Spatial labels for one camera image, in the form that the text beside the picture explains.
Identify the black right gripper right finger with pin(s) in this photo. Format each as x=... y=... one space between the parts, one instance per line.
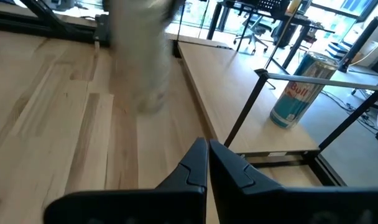
x=254 y=202

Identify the wooden shelf board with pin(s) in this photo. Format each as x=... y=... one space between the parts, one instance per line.
x=232 y=93

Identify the black metal shelf frame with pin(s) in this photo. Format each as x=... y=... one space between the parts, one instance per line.
x=316 y=80

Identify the office swivel chair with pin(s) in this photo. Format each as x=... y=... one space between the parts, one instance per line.
x=252 y=34

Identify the blue silver Red Bull can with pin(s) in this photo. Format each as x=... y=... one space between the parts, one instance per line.
x=296 y=102

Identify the black office desk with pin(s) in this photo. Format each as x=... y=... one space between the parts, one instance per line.
x=270 y=12

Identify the black cylindrical pole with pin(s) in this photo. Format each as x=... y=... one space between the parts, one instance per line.
x=360 y=43

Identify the black aluminium table frame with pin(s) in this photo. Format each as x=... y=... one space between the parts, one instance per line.
x=52 y=31

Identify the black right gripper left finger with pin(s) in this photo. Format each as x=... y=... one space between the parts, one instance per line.
x=176 y=202

